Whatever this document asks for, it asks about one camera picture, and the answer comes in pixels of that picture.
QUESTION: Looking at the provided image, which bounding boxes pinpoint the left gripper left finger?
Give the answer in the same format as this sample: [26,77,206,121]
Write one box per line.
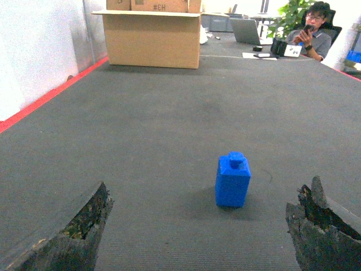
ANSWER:
[5,182,113,270]

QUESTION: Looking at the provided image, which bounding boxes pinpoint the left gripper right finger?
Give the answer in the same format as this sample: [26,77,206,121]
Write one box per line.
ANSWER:
[285,176,360,270]

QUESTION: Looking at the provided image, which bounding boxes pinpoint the blue plastic block part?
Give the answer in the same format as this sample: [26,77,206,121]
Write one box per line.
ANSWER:
[215,151,252,208]

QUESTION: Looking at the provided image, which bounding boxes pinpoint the black box with label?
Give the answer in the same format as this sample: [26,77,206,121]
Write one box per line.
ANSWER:
[271,37,302,58]

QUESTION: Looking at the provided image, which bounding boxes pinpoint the seated man with glasses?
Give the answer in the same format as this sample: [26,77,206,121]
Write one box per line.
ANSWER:
[285,1,332,62]

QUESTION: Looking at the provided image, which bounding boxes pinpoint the white papers on table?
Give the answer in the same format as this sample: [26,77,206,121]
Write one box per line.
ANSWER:
[242,52,278,60]

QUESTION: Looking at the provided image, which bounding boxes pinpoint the black office chair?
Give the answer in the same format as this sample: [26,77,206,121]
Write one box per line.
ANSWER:
[295,10,342,46]

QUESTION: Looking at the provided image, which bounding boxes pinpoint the grey laptop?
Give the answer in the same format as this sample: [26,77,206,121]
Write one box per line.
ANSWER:
[230,18,273,46]

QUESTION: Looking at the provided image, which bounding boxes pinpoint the green potted plant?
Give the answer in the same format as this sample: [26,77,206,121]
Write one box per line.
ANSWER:
[267,0,315,38]

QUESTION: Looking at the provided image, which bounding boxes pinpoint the open cardboard box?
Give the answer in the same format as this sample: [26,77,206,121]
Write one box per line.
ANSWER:
[93,1,201,69]

